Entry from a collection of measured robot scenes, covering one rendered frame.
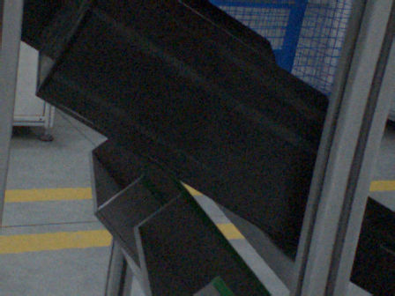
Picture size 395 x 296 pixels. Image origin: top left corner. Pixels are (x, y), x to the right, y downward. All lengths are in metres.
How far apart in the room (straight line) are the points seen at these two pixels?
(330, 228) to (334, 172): 0.03
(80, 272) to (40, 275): 0.14
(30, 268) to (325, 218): 2.83
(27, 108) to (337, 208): 4.09
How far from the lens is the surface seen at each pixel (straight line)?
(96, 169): 0.71
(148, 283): 0.54
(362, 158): 0.44
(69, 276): 3.22
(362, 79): 0.43
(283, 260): 0.49
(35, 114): 4.53
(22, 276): 3.20
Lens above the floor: 1.42
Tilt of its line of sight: 18 degrees down
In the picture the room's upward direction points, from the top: 9 degrees clockwise
